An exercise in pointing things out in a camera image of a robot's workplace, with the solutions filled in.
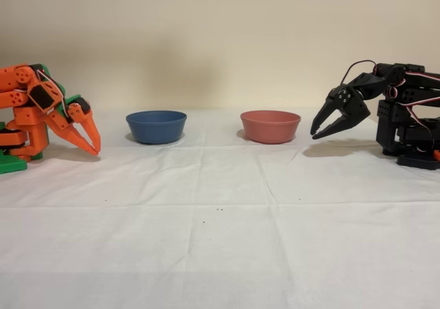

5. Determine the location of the white tablecloth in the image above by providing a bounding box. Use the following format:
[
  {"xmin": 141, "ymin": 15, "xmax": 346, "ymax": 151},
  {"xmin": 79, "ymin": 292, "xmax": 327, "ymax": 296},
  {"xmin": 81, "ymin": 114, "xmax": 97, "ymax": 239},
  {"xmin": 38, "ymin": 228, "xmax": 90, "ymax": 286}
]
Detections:
[{"xmin": 0, "ymin": 107, "xmax": 440, "ymax": 309}]

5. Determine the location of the black arm servo cable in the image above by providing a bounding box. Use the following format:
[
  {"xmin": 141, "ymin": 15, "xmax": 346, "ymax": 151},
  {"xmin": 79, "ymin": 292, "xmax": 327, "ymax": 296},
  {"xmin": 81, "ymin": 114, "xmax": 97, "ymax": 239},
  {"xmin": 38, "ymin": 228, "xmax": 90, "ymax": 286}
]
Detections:
[{"xmin": 384, "ymin": 69, "xmax": 440, "ymax": 151}]

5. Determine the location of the blue bowl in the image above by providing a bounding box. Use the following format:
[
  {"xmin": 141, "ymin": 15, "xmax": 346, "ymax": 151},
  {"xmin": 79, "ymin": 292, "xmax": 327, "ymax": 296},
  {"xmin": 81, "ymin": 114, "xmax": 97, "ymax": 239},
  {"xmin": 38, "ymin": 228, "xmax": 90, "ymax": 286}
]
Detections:
[{"xmin": 125, "ymin": 110, "xmax": 188, "ymax": 145}]

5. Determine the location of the red bowl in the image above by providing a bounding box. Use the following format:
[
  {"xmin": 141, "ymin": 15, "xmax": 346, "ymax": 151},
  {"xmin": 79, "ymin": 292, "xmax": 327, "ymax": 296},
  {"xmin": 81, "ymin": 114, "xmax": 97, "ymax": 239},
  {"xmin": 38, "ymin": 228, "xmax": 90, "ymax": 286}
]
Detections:
[{"xmin": 240, "ymin": 109, "xmax": 302, "ymax": 145}]

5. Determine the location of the black gripper servo cable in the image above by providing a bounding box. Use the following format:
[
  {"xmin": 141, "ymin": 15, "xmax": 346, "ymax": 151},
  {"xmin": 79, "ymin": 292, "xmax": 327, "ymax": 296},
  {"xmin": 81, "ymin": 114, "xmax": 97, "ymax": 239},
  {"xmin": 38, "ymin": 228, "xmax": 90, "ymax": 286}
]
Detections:
[{"xmin": 340, "ymin": 58, "xmax": 378, "ymax": 87}]

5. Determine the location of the orange arm servo cable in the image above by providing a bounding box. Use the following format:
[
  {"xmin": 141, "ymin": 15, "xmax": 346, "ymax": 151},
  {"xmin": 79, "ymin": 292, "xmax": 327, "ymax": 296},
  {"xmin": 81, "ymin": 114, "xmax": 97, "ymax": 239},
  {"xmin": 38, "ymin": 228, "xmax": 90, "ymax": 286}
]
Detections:
[{"xmin": 35, "ymin": 69, "xmax": 67, "ymax": 107}]

